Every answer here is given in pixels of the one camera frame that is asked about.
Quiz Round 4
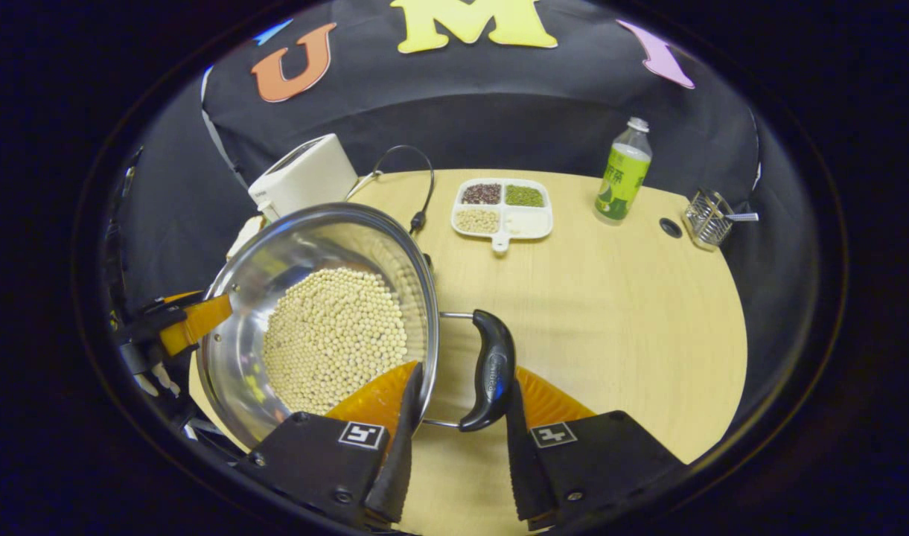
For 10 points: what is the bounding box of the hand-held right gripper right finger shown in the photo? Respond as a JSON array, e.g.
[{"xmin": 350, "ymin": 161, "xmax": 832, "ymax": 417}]
[{"xmin": 505, "ymin": 365, "xmax": 686, "ymax": 532}]

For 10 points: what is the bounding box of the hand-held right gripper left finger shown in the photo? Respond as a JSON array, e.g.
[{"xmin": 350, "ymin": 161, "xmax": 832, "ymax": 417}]
[{"xmin": 235, "ymin": 361, "xmax": 425, "ymax": 531}]

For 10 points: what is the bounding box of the stainless steel pot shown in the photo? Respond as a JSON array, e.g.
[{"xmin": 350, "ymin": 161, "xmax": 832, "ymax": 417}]
[{"xmin": 196, "ymin": 202, "xmax": 517, "ymax": 452}]

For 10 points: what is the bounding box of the pile of soybeans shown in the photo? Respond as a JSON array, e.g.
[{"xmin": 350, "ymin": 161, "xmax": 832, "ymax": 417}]
[{"xmin": 261, "ymin": 267, "xmax": 411, "ymax": 417}]

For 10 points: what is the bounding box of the white toaster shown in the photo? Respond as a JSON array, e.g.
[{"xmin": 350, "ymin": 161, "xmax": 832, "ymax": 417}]
[{"xmin": 248, "ymin": 133, "xmax": 359, "ymax": 222}]

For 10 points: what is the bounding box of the small soybean portion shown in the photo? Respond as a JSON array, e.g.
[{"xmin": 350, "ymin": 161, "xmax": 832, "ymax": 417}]
[{"xmin": 455, "ymin": 208, "xmax": 501, "ymax": 235}]

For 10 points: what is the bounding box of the white divided plate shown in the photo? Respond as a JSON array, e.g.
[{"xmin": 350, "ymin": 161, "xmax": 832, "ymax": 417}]
[{"xmin": 450, "ymin": 177, "xmax": 555, "ymax": 255}]

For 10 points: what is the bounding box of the green label drink bottle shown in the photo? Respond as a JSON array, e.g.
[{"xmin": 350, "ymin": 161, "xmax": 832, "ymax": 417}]
[{"xmin": 594, "ymin": 117, "xmax": 654, "ymax": 226}]

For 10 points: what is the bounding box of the white toaster cable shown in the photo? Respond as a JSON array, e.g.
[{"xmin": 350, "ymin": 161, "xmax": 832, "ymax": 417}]
[{"xmin": 345, "ymin": 170, "xmax": 382, "ymax": 200}]

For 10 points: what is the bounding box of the black power cable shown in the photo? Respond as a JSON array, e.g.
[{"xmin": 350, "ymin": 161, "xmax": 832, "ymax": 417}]
[{"xmin": 371, "ymin": 144, "xmax": 436, "ymax": 234}]

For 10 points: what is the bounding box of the metal wire utensil holder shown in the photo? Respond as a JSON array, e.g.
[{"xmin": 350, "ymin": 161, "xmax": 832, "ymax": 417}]
[{"xmin": 683, "ymin": 188, "xmax": 735, "ymax": 251}]

